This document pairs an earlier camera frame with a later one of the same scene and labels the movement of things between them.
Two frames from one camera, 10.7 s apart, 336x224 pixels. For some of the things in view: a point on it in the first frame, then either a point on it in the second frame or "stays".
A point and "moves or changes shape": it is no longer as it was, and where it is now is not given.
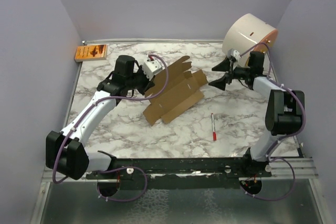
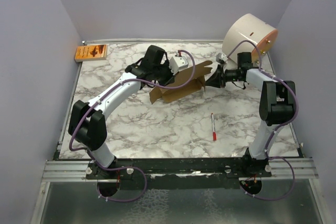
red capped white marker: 214,133 stays
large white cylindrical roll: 246,34 stays
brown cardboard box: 181,89 moves or changes shape
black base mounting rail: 180,173 stays
